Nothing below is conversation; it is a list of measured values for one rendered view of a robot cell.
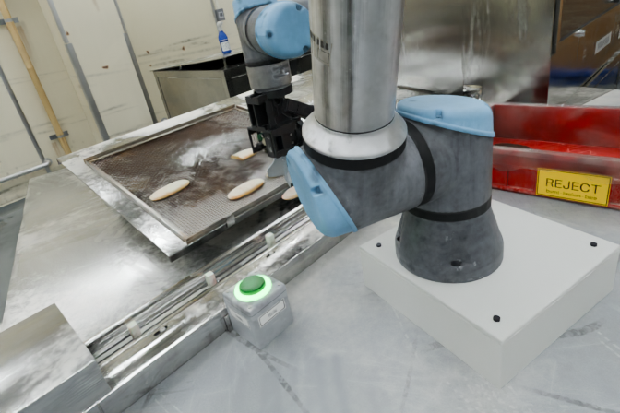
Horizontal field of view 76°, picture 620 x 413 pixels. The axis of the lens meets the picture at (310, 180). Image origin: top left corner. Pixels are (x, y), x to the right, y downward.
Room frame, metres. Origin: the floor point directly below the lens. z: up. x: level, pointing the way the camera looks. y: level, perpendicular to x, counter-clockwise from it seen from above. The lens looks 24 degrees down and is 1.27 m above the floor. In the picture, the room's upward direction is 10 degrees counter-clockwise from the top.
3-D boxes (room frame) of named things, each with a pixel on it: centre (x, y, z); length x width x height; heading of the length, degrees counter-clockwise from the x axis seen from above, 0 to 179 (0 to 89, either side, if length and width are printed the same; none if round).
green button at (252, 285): (0.48, 0.11, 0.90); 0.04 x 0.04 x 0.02
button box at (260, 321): (0.48, 0.11, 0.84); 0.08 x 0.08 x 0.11; 42
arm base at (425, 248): (0.49, -0.18, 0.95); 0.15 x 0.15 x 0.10
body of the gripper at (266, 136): (0.72, 0.04, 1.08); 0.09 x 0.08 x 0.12; 132
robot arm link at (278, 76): (0.72, 0.03, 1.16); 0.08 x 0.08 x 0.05
